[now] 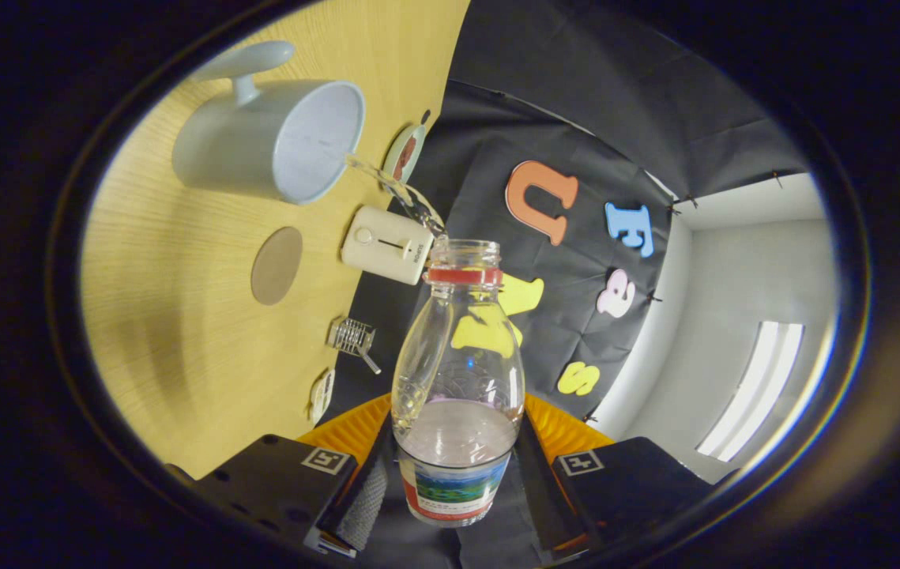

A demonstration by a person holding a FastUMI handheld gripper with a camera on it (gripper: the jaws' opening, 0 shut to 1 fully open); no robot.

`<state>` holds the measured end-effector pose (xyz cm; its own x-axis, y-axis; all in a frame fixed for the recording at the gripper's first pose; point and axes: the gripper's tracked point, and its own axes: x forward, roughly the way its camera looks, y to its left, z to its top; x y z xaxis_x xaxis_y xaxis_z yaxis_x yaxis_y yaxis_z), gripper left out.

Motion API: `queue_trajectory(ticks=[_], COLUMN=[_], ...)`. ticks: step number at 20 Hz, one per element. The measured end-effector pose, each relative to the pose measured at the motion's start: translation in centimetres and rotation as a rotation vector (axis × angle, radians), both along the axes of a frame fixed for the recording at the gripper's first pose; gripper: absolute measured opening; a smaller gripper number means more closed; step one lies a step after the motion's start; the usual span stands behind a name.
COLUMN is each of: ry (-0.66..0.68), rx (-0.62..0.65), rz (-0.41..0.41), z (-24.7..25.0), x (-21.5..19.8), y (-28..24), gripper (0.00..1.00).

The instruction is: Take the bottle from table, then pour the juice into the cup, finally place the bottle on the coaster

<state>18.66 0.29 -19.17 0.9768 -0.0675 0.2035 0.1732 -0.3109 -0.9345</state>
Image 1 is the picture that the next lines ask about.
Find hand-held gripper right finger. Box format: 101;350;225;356
514;393;737;556

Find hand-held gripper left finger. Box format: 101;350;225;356
195;393;396;559

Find clear juice bottle red ring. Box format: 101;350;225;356
391;239;527;528

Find round brown coaster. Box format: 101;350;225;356
250;227;304;307

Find white cup with handle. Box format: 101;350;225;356
172;40;367;206

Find small white dish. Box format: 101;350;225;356
309;368;337;426

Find long ceiling light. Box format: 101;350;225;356
695;320;806;463

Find wooden table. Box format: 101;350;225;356
80;0;473;480

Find white toaster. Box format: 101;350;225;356
341;206;435;286

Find pale green plate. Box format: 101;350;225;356
382;123;427;187

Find small metal wire basket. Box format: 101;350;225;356
327;318;382;375

